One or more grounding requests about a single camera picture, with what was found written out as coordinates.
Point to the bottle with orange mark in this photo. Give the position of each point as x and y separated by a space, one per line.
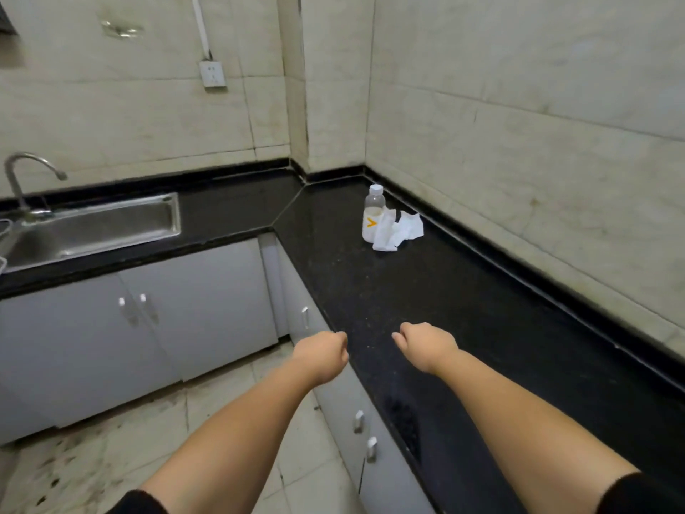
372 219

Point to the white wall socket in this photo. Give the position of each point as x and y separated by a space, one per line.
213 74

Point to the person's left forearm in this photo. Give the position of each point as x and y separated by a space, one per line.
235 444

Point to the metal wall hook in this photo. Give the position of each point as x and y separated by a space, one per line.
122 29

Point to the chrome faucet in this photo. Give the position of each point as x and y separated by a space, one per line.
16 181

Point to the grey sink cabinet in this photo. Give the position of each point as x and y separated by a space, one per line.
203 310

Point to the person's black sleeve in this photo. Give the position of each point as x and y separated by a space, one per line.
642 495
139 503

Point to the person's black left sleeve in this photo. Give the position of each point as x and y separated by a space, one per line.
139 503

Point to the person's left hand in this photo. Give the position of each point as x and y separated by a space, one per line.
321 357

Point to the steel sink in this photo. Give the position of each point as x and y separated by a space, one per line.
96 230

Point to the person's black right sleeve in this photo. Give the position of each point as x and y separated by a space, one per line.
642 495

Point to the white tissue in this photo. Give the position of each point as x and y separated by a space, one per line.
398 232

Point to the person's right forearm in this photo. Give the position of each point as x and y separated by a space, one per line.
535 433

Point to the person's right hand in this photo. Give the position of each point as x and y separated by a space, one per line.
425 346

